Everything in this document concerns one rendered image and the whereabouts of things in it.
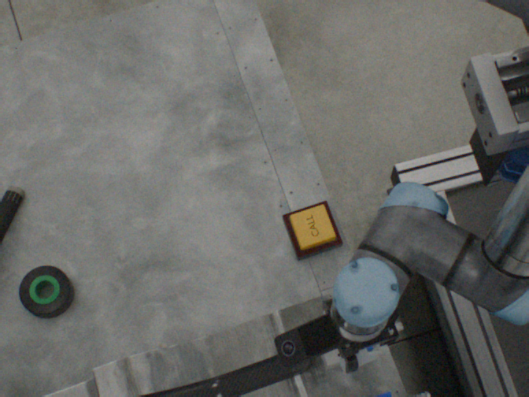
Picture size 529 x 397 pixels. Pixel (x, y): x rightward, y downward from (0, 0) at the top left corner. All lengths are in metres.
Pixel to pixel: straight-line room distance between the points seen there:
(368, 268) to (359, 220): 1.34
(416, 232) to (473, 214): 1.12
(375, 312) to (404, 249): 0.09
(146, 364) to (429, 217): 0.51
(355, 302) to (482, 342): 1.10
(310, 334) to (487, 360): 0.93
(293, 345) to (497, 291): 0.31
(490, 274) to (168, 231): 0.66
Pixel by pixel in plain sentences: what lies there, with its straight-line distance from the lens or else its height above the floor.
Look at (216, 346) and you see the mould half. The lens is 1.58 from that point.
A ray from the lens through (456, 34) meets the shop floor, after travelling 2.78.
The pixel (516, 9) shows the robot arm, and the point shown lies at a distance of 1.05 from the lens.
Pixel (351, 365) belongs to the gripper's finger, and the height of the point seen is 1.01.
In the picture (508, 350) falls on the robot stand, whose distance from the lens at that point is 2.32.
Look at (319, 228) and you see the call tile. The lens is 1.67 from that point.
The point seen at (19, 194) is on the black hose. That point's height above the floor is 0.82.
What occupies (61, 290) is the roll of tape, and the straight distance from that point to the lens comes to 1.68.
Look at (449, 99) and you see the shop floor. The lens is 2.70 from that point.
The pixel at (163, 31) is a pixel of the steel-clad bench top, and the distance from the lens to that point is 1.86.
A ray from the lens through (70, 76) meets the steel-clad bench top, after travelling 1.85.
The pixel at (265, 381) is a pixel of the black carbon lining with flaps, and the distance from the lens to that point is 1.57.
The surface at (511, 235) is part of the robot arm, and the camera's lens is 1.20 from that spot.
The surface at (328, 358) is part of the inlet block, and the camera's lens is 1.54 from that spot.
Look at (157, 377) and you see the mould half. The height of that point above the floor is 0.92.
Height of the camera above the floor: 2.44
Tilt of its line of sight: 72 degrees down
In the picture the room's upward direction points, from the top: 2 degrees counter-clockwise
